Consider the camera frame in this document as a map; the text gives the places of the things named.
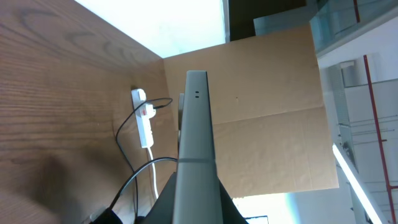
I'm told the white power strip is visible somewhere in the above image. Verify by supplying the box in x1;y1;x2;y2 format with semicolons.
131;88;154;148

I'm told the white ceiling light strip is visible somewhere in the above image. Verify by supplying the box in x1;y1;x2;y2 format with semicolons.
332;144;388;224

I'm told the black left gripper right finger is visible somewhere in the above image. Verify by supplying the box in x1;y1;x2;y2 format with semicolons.
219;180;248;224

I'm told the red vertical pipe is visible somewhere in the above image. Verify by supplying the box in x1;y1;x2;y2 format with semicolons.
347;1;397;223

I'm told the white power strip cord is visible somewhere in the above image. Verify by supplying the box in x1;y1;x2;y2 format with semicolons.
146;146;160;200

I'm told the white charger plug adapter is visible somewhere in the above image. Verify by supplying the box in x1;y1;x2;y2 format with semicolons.
139;103;156;119

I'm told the black charger cable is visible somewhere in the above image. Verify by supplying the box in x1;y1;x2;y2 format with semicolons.
114;97;174;224

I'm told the rose gold Galaxy smartphone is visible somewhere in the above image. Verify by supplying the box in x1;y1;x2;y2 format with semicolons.
172;70;223;224

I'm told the brown cardboard panel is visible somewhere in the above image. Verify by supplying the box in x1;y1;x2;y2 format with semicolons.
164;25;339;198

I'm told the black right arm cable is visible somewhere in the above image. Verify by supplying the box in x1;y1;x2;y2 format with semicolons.
88;157;178;224

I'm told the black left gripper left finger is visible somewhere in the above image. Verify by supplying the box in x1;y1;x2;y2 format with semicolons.
142;172;176;224

